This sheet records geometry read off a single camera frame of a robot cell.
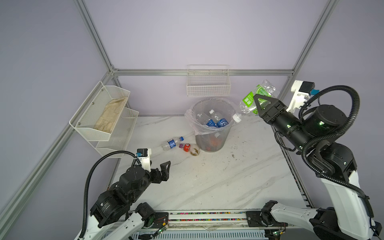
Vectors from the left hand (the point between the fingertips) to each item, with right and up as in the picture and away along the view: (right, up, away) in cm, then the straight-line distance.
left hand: (160, 164), depth 65 cm
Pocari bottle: (+31, +20, +24) cm, 43 cm away
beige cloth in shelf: (-31, +22, +15) cm, 41 cm away
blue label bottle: (+22, +21, +25) cm, 39 cm away
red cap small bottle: (+14, +1, +36) cm, 39 cm away
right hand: (+34, +26, -18) cm, 47 cm away
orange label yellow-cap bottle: (+28, +8, +25) cm, 38 cm away
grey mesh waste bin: (+20, +9, +28) cm, 35 cm away
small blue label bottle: (-1, +6, +33) cm, 34 cm away
